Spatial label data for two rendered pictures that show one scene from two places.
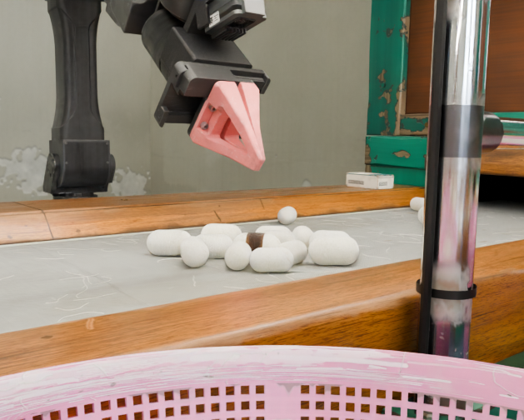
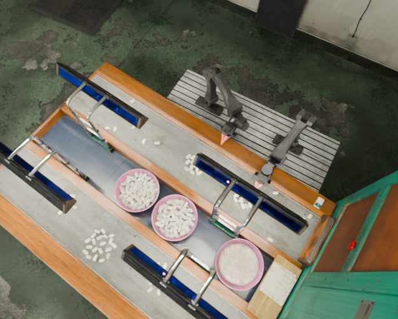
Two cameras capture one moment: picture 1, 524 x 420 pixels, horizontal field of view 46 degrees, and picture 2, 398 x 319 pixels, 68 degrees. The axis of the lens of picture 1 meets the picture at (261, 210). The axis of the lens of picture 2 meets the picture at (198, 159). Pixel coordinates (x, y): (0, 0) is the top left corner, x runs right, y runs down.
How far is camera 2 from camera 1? 1.66 m
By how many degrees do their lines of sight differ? 78
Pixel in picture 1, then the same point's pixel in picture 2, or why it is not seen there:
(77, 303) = (215, 187)
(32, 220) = (242, 162)
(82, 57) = not seen: hidden behind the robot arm
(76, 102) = not seen: hidden behind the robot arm
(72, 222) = (246, 166)
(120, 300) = (217, 190)
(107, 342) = (196, 199)
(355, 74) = not seen: outside the picture
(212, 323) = (201, 204)
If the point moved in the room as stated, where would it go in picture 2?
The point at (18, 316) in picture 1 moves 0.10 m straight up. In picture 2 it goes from (210, 184) to (211, 179)
